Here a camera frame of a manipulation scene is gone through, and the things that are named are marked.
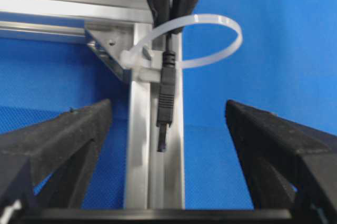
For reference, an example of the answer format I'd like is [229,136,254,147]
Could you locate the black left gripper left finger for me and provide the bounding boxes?
[1,99,112,208]

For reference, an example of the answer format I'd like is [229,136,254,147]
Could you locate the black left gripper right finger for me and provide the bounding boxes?
[225,100,336,223]

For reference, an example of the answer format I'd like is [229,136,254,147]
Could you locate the black cable with plug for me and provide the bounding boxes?
[156,18,176,153]

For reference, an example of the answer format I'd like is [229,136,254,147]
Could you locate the translucent white zip tie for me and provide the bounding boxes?
[120,14,243,69]

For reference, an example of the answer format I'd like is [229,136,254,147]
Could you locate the aluminium extrusion frame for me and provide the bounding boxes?
[1,0,185,214]

